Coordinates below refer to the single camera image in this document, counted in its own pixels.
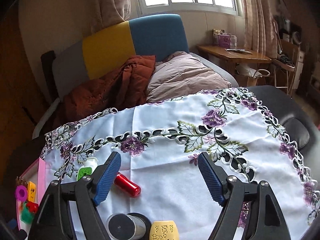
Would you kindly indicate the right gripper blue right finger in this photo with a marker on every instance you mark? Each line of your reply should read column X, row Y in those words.
column 214, row 177

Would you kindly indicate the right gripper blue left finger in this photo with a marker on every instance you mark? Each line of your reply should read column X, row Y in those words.
column 104, row 176

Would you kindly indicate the white green square dispenser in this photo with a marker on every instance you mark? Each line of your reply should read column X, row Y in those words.
column 87, row 168

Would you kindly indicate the yellow patterned oval soap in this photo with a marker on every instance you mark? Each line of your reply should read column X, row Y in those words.
column 164, row 230

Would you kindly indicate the yellow perforated block toy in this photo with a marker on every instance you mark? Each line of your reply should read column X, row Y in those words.
column 31, row 191

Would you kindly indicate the red plastic block toy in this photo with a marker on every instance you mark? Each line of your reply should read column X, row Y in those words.
column 32, row 207

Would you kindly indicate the magenta plastic cup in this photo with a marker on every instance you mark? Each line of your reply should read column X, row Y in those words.
column 21, row 193

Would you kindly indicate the green plastic bucket toy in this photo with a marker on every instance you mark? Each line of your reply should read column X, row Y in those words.
column 26, row 216

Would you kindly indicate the red metallic lipstick tube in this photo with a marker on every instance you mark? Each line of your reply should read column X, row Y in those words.
column 126, row 185

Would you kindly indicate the silver black cylinder container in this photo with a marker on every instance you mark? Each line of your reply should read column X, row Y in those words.
column 131, row 226

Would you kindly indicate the white floral embroidered tablecloth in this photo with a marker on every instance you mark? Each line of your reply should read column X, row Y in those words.
column 159, row 144

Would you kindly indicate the pink shallow cardboard box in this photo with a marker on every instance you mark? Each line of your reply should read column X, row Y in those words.
column 35, row 173

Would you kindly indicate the rust brown quilted jacket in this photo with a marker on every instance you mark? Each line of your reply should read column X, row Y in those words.
column 124, row 87

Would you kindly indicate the black leather chair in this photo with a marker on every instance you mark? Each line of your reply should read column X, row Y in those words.
column 298, row 124

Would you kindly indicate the pale pink quilted blanket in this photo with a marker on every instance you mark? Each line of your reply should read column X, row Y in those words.
column 182, row 74

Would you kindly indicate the wooden side table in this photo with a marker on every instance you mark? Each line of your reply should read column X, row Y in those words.
column 234, row 59

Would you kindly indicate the grey yellow blue sofa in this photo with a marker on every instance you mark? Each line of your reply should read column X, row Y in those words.
column 159, row 35

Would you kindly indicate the black rolled mat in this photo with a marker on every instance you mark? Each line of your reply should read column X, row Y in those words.
column 47, row 60

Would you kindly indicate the purple box on side table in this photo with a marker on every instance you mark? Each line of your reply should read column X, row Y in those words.
column 224, row 40

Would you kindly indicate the right beige curtain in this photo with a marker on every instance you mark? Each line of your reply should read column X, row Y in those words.
column 260, row 35

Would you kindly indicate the beige patterned curtain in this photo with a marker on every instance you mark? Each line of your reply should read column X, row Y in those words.
column 105, row 13

